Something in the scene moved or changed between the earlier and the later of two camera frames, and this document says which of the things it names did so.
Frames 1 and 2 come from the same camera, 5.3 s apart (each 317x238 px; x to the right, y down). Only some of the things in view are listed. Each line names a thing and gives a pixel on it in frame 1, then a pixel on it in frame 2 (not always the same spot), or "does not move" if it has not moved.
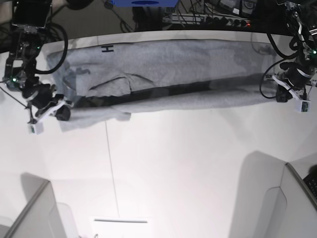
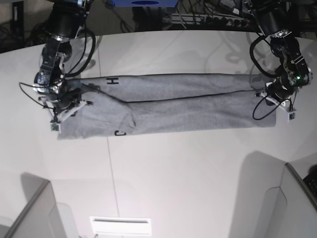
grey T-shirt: [104, 82] -> [130, 105]
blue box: [145, 3] does not move
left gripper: [40, 97] -> [62, 99]
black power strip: [203, 19] does not move
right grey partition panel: [272, 200] does not move
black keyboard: [311, 180] does not move
